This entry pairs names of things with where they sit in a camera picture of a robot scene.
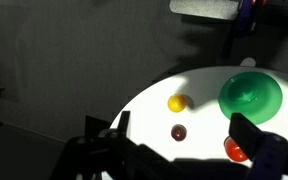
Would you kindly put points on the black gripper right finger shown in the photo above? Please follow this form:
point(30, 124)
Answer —
point(247, 136)

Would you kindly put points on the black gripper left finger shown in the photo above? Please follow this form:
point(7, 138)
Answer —
point(124, 123)

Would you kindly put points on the dark yellow round fruit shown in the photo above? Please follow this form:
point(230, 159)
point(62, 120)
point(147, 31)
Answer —
point(176, 102)

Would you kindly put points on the green plastic bowl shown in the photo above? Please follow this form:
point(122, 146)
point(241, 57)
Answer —
point(250, 96)

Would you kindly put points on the large red tomato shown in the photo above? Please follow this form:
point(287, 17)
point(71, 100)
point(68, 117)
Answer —
point(234, 151)

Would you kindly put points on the round white table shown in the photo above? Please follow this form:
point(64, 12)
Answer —
point(204, 133)

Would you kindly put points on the dark red plum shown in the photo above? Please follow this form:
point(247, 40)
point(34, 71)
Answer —
point(178, 132)

